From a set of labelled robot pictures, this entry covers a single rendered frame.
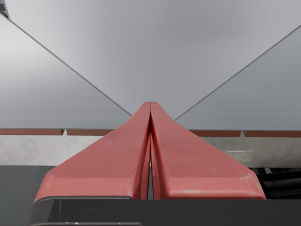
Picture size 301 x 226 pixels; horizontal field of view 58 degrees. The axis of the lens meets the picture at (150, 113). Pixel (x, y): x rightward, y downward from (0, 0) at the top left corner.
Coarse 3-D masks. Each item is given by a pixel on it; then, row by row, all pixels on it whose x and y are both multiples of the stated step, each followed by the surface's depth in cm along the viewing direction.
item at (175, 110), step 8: (120, 104) 20; (128, 104) 20; (136, 104) 20; (160, 104) 20; (168, 104) 20; (176, 104) 20; (184, 104) 20; (192, 104) 20; (128, 112) 20; (168, 112) 20; (176, 112) 20; (184, 112) 20
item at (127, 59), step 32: (32, 32) 17; (64, 32) 17; (96, 32) 17; (128, 32) 17; (160, 32) 17; (192, 32) 17; (224, 32) 17; (256, 32) 17; (288, 32) 17; (96, 64) 18; (128, 64) 18; (160, 64) 18; (192, 64) 18; (224, 64) 18; (128, 96) 20; (160, 96) 19; (192, 96) 19
